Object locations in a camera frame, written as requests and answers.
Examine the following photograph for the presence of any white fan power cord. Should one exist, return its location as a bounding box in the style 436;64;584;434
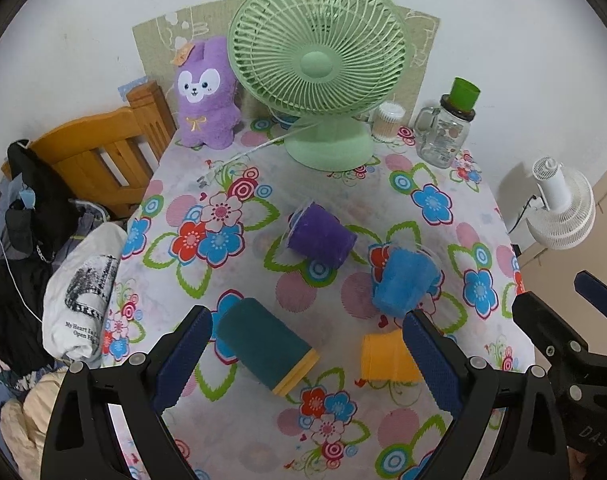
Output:
197;118;325;184

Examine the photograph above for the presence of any purple plush toy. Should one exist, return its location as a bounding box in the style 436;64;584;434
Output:
172;36;242;150

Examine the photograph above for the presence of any teal cup with yellow rim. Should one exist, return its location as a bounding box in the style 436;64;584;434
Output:
216;298;320;396

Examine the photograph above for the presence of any purple plastic cup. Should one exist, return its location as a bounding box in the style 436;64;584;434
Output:
286;202;357;270

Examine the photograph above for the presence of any white thin cable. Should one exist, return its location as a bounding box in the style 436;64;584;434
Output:
0;198;46;326

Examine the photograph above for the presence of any blue plastic cup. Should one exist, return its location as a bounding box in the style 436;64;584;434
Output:
373;248;440;318

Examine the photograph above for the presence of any green desk fan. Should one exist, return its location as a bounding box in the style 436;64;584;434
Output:
228;0;410;172

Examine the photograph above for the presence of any floral tablecloth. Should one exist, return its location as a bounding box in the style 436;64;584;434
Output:
102;118;535;479

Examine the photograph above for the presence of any wooden chair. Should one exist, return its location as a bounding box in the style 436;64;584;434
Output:
28;80;176;219

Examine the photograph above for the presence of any green cup on jar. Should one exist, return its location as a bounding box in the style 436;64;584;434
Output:
449;77;481;113

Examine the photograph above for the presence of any glass mason jar mug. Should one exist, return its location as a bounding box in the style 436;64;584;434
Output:
413;94;476;169

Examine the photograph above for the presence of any cotton swab container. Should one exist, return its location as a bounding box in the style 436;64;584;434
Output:
372;101;405;142

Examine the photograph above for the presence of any white standing fan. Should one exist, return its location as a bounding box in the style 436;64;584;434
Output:
526;156;596;250

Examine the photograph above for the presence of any black clothing pile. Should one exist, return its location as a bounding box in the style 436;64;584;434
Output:
0;141;81;376

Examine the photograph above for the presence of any orange plastic cup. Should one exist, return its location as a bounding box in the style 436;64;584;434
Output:
361;330;423;382

